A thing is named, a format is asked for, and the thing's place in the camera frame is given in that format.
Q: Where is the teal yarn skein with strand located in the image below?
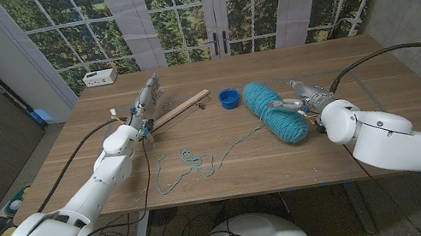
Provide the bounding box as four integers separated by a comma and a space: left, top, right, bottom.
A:
140, 73, 317, 197

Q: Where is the teal floor device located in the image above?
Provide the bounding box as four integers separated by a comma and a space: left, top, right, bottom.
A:
0, 184, 36, 219

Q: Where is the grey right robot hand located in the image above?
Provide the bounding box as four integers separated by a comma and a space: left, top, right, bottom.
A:
263, 71, 349, 127

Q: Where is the grey table leg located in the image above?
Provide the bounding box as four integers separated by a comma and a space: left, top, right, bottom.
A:
341, 179, 378, 236

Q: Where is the blue plastic cup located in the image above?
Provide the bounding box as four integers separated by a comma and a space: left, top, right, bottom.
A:
217, 86, 242, 112

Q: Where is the white power strip box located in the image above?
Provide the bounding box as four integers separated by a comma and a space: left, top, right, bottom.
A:
81, 67, 120, 90

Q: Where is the printed window forest backdrop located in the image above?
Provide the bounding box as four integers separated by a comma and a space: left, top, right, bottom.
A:
0, 0, 410, 108

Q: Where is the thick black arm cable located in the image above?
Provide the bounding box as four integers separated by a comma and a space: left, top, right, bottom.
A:
24, 115, 143, 214
323, 40, 421, 93

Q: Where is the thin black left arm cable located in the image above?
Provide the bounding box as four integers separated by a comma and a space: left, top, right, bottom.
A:
47, 138, 163, 236

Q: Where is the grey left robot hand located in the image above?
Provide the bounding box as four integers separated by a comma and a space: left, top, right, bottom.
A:
119, 72, 174, 143

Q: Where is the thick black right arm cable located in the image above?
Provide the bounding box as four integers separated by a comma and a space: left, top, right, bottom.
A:
323, 40, 421, 93

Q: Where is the wooden rod with metal clips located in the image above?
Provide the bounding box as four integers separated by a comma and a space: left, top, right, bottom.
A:
141, 88, 216, 138

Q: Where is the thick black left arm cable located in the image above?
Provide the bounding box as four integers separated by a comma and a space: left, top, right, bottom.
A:
24, 115, 143, 214

